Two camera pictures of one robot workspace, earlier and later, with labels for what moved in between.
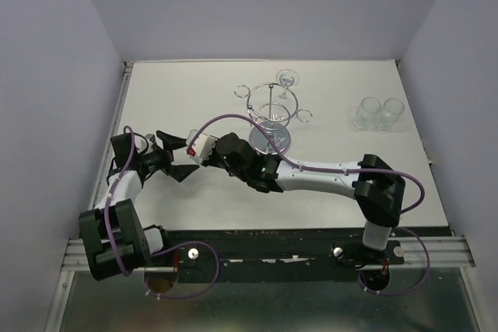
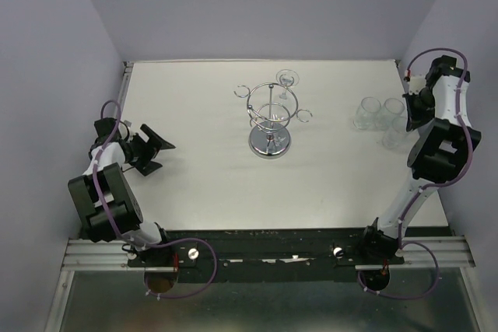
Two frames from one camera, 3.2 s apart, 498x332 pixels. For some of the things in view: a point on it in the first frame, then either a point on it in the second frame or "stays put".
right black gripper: x=211 y=159 -> x=415 y=118
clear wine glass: x=365 y=117 stays put
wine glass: x=388 y=113 stays put
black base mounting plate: x=265 y=255 stays put
